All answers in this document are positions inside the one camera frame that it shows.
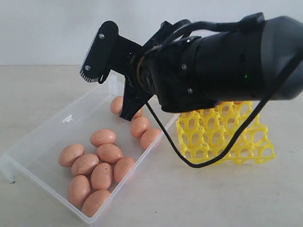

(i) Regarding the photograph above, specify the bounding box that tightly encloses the black cable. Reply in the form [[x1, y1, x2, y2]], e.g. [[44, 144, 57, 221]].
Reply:
[[136, 20, 303, 169]]

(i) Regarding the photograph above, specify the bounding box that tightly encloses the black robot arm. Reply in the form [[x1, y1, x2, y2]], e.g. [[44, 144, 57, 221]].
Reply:
[[119, 13, 303, 121]]

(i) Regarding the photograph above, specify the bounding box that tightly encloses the clear plastic storage box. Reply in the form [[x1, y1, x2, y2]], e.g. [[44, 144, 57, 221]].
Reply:
[[0, 75, 182, 226]]

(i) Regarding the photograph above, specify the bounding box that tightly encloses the yellow plastic egg tray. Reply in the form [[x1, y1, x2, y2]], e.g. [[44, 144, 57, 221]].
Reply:
[[176, 101, 276, 164]]

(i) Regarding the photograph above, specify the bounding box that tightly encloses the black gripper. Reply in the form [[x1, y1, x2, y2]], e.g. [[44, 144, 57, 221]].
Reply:
[[111, 20, 189, 122]]

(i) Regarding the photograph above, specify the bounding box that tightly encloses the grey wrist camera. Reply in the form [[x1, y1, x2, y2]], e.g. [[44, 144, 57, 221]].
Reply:
[[80, 20, 118, 84]]

